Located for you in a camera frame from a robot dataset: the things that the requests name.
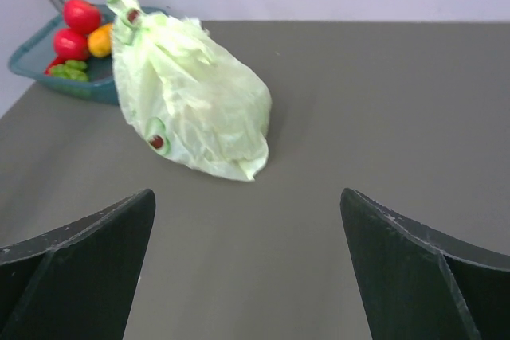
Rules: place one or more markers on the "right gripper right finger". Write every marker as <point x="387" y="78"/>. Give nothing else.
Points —
<point x="419" y="283"/>

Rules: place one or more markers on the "red fake chili pepper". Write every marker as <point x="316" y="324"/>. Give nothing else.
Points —
<point x="56" y="61"/>

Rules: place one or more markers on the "light green plastic bag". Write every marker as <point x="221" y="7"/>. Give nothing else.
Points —
<point x="186" y="96"/>

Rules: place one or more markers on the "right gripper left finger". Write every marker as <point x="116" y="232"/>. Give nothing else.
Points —
<point x="77" y="281"/>

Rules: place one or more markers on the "green fake grapes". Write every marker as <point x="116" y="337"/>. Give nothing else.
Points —
<point x="71" y="70"/>

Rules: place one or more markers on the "teal plastic basket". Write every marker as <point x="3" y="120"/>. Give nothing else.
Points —
<point x="32" y="58"/>

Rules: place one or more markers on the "orange fake fruit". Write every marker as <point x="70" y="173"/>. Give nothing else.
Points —
<point x="99" y="41"/>

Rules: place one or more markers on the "upper red fake apple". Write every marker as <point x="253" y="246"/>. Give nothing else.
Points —
<point x="81" y="16"/>

